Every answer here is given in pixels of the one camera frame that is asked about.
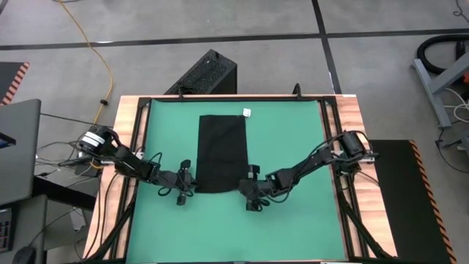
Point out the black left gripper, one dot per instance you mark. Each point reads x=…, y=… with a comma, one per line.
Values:
x=179, y=181

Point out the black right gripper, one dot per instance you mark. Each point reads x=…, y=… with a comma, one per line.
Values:
x=254, y=188

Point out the black towel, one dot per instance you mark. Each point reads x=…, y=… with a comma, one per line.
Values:
x=221, y=154

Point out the white towel tag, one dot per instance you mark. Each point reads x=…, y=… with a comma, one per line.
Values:
x=247, y=112

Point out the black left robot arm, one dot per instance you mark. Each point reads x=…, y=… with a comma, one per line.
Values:
x=128, y=161

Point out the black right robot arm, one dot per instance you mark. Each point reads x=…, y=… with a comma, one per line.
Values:
x=311, y=161

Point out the green table mat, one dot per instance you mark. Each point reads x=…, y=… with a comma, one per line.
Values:
x=286, y=128

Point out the black table clamp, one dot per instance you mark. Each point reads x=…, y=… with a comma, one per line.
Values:
x=297, y=89

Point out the black computer tower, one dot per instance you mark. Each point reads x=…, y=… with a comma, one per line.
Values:
x=209, y=73

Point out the black side table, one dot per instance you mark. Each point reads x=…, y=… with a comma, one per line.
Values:
x=62, y=194

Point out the black hazard-striped floor mat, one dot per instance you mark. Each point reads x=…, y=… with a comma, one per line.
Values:
x=403, y=201
x=9, y=78

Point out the grey desk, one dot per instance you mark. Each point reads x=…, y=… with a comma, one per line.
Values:
x=33, y=227

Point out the grey laptop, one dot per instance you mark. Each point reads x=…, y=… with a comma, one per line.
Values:
x=18, y=161

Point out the black computer mouse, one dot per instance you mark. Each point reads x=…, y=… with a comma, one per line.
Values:
x=23, y=256

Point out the small black device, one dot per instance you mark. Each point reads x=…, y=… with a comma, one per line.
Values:
x=7, y=141

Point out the grey metal stand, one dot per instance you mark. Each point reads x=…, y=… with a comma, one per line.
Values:
x=434, y=99

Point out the orange object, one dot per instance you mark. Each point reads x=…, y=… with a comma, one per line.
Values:
x=466, y=77

